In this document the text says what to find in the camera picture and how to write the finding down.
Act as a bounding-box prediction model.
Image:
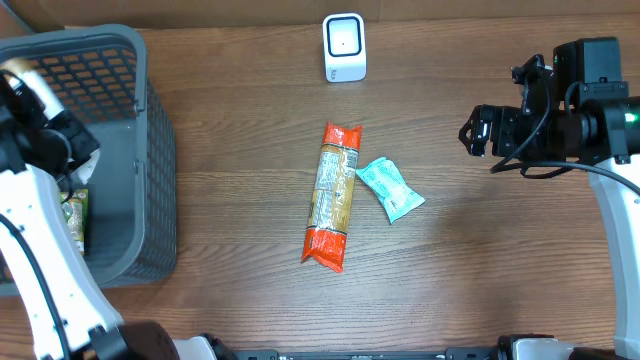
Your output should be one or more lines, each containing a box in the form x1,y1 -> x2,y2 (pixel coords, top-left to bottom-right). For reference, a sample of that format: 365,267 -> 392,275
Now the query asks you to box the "green snack packet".
60,189 -> 89,255

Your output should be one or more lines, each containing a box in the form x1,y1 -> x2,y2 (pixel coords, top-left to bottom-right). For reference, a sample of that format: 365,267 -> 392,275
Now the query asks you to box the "teal tissue packet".
356,157 -> 425,224

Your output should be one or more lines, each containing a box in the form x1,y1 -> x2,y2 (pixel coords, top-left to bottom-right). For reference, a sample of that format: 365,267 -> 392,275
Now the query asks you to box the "orange noodle package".
301,122 -> 362,273

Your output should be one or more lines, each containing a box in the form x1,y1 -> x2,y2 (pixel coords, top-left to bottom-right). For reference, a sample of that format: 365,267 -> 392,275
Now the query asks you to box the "white tube with gold cap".
1,58 -> 101,184

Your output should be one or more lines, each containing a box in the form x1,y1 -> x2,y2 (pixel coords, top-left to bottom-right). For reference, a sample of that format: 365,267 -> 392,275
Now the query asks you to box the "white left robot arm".
1,68 -> 216,359

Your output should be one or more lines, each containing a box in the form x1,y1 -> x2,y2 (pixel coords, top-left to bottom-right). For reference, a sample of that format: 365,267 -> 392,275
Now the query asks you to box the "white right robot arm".
459,95 -> 639,359

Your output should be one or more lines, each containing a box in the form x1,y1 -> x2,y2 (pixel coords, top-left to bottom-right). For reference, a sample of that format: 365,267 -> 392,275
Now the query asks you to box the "white barcode scanner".
322,13 -> 367,83

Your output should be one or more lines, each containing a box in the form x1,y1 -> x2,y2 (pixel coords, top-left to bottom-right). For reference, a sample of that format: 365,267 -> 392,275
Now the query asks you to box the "grey plastic shopping basket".
1,24 -> 177,288

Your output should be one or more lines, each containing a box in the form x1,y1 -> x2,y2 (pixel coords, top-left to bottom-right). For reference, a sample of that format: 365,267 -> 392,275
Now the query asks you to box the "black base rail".
209,333 -> 586,360

